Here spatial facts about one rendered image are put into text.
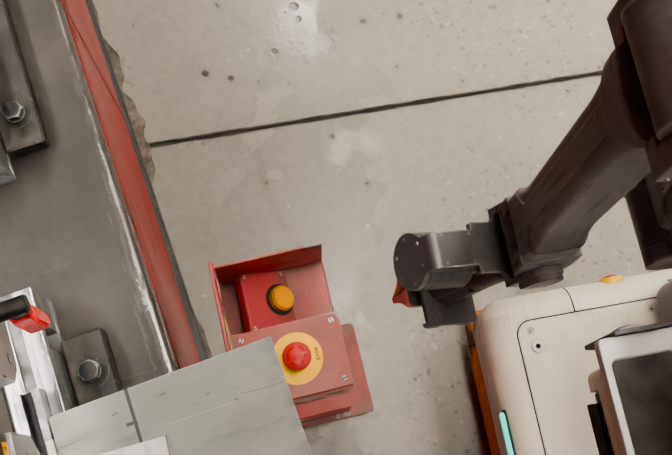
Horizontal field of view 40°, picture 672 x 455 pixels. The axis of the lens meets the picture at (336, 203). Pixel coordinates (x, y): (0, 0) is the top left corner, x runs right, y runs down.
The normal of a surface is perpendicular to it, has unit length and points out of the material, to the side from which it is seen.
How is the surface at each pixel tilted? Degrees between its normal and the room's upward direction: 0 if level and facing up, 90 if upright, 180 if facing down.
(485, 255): 27
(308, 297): 0
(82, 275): 0
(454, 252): 23
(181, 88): 0
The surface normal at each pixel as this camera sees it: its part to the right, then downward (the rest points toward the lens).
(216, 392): 0.02, -0.29
